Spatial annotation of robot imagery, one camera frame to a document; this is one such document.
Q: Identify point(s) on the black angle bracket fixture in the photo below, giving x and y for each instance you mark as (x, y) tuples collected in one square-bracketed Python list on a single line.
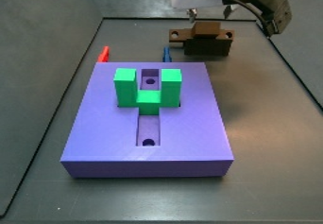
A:
[(208, 47)]

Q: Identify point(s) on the brown T-shaped block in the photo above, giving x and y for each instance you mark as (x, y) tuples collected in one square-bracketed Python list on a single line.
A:
[(201, 30)]

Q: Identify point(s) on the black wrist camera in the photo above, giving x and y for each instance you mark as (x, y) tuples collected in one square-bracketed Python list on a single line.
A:
[(275, 14)]

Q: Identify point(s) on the red peg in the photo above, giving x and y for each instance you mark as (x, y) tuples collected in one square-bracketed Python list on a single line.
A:
[(104, 55)]

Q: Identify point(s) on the purple base block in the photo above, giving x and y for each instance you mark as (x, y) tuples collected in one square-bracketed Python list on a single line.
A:
[(181, 143)]

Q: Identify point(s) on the green U-shaped block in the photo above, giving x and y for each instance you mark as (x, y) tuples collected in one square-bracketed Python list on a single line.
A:
[(148, 100)]

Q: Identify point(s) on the blue peg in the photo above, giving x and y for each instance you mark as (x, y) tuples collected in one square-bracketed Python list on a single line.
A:
[(167, 57)]

